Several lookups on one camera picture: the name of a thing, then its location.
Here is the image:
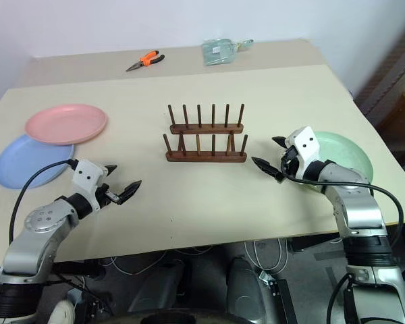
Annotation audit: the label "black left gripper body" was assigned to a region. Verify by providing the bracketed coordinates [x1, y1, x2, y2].
[94, 183, 122, 208]

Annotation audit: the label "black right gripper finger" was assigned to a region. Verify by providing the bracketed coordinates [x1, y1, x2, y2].
[251, 156, 286, 184]
[271, 135, 290, 149]

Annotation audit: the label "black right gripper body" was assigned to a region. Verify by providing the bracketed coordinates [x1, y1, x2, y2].
[279, 146, 300, 177]

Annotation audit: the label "wooden dish rack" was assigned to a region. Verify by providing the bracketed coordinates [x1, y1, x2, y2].
[162, 103, 249, 163]

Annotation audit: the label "green plastic plate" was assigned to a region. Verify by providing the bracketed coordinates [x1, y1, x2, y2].
[311, 130, 375, 194]

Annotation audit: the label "pink plastic plate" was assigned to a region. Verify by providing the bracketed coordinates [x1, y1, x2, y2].
[24, 103, 108, 146]

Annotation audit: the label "blue plastic plate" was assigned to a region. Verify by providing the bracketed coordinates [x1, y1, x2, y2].
[0, 134, 76, 189]

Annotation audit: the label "dark rounded grey shape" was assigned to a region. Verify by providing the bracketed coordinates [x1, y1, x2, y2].
[127, 261, 194, 313]
[225, 255, 275, 319]

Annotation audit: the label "pale green packaged bag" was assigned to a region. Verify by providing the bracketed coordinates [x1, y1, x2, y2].
[201, 38, 239, 66]

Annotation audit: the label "orange black long-nose pliers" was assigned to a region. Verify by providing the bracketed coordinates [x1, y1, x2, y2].
[126, 49, 165, 72]

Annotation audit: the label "white shoe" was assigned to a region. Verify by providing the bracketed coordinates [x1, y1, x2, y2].
[49, 298, 76, 324]

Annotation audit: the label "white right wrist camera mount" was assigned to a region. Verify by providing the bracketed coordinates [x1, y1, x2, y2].
[284, 126, 321, 180]

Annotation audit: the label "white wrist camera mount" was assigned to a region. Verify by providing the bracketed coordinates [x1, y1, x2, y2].
[70, 159, 108, 211]
[284, 126, 321, 180]

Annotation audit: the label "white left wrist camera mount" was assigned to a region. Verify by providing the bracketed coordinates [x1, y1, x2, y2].
[70, 159, 108, 211]

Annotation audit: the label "white loose cable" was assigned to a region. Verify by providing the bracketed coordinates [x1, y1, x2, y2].
[100, 247, 178, 277]
[244, 238, 292, 281]

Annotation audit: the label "black table frame bar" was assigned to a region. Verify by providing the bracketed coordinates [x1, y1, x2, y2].
[51, 259, 103, 279]
[286, 235, 346, 253]

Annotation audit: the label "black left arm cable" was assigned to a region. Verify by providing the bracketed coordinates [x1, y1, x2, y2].
[8, 158, 79, 244]

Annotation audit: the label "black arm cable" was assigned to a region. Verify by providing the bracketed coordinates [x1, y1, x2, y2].
[280, 168, 403, 252]
[8, 158, 79, 244]

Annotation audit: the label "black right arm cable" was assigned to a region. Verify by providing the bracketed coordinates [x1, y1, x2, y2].
[280, 168, 403, 252]

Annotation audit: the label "black upright post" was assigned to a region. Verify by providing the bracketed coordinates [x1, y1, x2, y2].
[269, 278, 298, 324]

